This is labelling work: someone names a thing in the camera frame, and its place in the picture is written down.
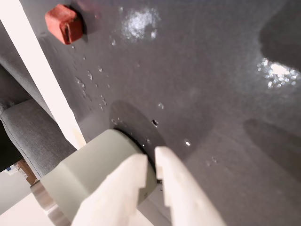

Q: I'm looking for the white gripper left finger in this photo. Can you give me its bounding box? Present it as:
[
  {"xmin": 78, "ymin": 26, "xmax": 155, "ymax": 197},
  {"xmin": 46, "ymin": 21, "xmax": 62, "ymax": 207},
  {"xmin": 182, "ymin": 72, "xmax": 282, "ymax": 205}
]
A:
[{"xmin": 70, "ymin": 153, "xmax": 148, "ymax": 226}]

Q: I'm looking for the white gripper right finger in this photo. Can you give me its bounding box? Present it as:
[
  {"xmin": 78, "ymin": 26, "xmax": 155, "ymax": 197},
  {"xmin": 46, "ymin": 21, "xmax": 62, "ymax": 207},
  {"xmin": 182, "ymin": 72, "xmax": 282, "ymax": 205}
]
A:
[{"xmin": 154, "ymin": 146, "xmax": 227, "ymax": 226}]

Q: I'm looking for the red cube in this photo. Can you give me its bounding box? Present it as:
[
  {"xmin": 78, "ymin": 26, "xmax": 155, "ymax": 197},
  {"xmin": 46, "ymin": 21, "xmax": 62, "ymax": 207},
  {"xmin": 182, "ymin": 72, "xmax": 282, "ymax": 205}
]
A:
[{"xmin": 44, "ymin": 3, "xmax": 84, "ymax": 45}]

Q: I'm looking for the pale green cup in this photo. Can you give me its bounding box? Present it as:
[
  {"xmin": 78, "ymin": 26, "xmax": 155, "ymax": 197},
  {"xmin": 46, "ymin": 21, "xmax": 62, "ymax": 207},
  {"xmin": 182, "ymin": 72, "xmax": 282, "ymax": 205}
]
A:
[{"xmin": 30, "ymin": 129, "xmax": 158, "ymax": 226}]

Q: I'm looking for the brown cardboard box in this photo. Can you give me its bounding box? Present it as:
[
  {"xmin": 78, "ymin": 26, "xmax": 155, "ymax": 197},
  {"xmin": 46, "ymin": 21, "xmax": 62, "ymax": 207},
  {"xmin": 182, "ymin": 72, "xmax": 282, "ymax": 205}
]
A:
[{"xmin": 15, "ymin": 158, "xmax": 39, "ymax": 186}]

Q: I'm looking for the grey fabric chair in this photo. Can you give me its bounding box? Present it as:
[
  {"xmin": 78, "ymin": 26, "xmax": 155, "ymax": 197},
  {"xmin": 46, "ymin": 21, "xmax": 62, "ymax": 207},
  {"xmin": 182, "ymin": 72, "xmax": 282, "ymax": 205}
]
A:
[{"xmin": 0, "ymin": 23, "xmax": 79, "ymax": 178}]

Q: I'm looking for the dark grey glossy mat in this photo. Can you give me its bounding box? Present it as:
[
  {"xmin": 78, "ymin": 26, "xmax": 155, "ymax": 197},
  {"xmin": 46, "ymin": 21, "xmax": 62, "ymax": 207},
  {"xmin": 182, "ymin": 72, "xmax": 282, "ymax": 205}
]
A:
[{"xmin": 19, "ymin": 0, "xmax": 301, "ymax": 226}]

